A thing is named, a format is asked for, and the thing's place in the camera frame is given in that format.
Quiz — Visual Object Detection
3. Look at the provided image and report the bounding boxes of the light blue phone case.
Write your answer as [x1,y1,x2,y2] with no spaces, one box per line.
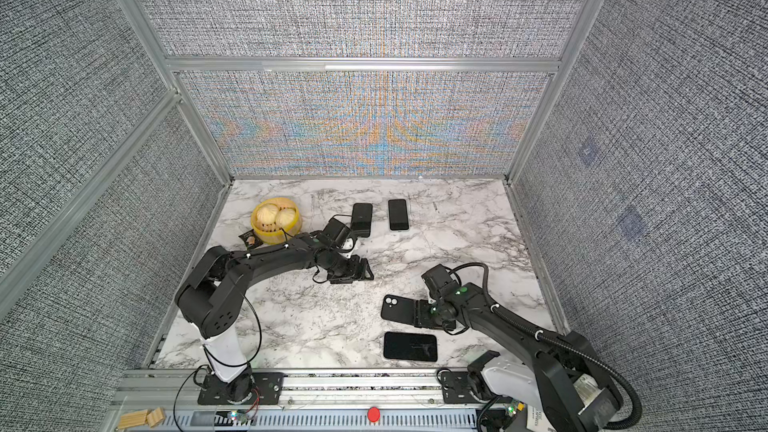
[387,198,410,232]

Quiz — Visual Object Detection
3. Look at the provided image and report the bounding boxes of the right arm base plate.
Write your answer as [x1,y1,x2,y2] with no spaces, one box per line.
[436,369,495,404]

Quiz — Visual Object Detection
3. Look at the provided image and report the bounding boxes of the small dark snack packet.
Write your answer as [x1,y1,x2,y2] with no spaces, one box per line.
[239,229,263,250]

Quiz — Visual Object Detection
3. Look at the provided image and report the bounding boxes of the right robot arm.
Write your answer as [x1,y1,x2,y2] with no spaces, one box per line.
[428,282,634,431]

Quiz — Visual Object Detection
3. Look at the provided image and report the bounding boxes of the wooden blocks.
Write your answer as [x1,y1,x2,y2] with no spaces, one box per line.
[116,407,166,430]

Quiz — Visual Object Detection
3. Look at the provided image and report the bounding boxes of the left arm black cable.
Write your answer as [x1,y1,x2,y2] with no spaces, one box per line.
[169,214,355,432]

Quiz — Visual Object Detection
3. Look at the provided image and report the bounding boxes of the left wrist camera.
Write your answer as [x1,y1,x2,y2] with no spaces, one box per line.
[321,218,354,250]

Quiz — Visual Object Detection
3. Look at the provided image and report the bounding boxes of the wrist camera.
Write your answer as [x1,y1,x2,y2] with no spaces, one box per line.
[321,218,354,250]
[421,264,462,301]

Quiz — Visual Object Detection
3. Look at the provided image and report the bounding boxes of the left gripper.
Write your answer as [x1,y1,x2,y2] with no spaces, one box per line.
[325,250,376,284]

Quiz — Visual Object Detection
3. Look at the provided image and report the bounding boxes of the black phone case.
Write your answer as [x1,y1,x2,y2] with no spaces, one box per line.
[380,294,429,328]
[350,202,374,239]

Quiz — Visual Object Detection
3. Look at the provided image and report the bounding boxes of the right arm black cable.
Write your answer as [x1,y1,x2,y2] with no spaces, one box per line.
[449,262,643,432]

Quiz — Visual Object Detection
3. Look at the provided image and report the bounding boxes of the red emergency button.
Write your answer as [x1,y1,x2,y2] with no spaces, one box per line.
[367,407,381,423]

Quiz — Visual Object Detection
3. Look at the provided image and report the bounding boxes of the yellow bamboo steamer basket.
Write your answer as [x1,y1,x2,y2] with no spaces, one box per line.
[250,197,303,245]

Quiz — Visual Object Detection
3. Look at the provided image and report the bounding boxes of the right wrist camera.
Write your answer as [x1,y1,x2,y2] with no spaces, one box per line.
[421,264,462,301]

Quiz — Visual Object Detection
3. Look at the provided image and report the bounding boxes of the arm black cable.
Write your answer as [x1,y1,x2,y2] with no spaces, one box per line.
[449,262,643,432]
[169,214,355,432]

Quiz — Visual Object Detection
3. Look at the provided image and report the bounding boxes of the left steamed bun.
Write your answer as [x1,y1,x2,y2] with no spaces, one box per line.
[255,203,280,227]

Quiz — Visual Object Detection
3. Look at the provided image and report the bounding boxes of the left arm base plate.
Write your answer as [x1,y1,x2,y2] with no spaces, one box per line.
[197,372,285,406]

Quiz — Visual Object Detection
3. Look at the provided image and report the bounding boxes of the steamed bun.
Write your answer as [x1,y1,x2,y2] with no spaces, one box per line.
[275,208,297,229]
[255,203,280,227]

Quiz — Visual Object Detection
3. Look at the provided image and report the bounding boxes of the right steamed bun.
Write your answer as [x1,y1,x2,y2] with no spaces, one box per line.
[275,208,297,229]

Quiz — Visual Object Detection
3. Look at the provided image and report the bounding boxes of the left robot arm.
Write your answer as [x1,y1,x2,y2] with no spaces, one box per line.
[175,232,374,404]

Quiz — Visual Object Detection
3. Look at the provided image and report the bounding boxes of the aluminium front rail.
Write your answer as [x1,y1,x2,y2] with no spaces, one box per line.
[110,367,619,432]

